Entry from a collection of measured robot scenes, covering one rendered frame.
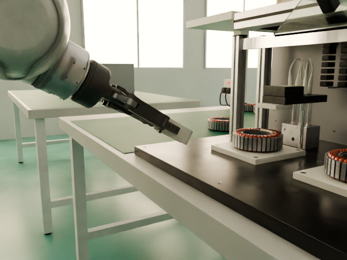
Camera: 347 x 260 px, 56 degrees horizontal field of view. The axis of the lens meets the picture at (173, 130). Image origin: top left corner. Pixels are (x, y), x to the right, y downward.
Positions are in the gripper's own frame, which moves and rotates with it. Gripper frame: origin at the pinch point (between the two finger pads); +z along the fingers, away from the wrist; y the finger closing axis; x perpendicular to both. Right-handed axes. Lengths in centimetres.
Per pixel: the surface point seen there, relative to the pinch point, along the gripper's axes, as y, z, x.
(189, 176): 6.0, 3.9, -6.7
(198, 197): 11.2, 3.4, -9.0
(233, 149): -0.9, 16.8, 2.7
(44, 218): -136, 29, -68
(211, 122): -36, 34, 12
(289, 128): -1.2, 30.9, 14.5
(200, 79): -448, 272, 150
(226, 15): -63, 37, 61
